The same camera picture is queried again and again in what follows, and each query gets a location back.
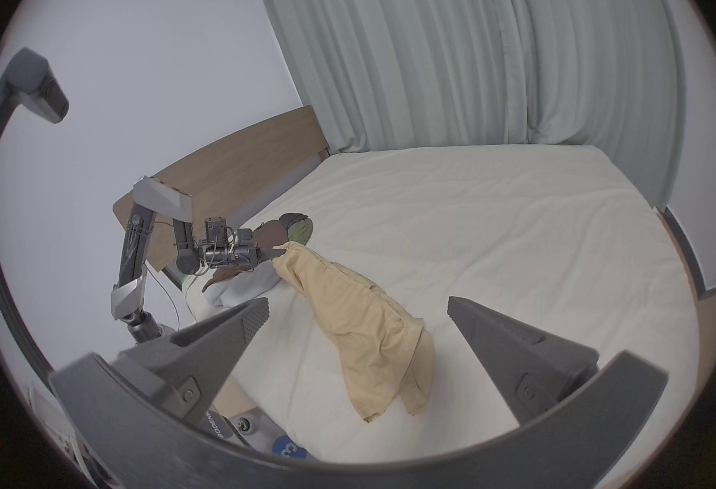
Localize bed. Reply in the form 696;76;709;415
112;105;701;464

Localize brown garment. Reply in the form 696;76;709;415
201;220;289;293

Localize green garment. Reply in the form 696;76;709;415
288;215;315;247

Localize white garment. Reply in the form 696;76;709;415
204;268;280;309

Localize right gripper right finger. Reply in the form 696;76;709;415
446;296;600;426

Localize tan shorts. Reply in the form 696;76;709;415
271;242;435;423

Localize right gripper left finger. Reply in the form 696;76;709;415
113;297;271;426

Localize grey-green curtain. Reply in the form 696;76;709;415
238;0;694;211

